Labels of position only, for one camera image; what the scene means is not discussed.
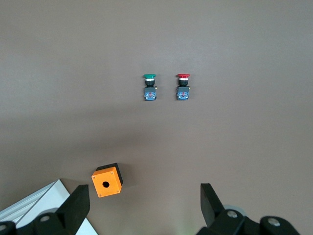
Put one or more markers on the red mushroom push button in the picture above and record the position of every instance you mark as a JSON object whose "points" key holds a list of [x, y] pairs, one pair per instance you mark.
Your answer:
{"points": [[183, 94]]}

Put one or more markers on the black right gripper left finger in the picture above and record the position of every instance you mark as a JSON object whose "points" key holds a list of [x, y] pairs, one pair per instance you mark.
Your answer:
{"points": [[73, 208]]}

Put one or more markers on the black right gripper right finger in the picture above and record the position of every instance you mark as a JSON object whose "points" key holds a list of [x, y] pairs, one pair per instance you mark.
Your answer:
{"points": [[210, 208]]}

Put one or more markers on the orange button enclosure box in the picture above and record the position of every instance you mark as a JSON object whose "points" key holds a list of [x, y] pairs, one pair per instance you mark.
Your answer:
{"points": [[100, 181]]}

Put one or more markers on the green mushroom push button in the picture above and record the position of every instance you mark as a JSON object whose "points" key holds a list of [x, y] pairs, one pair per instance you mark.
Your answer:
{"points": [[149, 94]]}

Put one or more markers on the brown table cover sheet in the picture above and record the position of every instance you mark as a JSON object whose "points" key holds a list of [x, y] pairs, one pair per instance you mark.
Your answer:
{"points": [[156, 49]]}

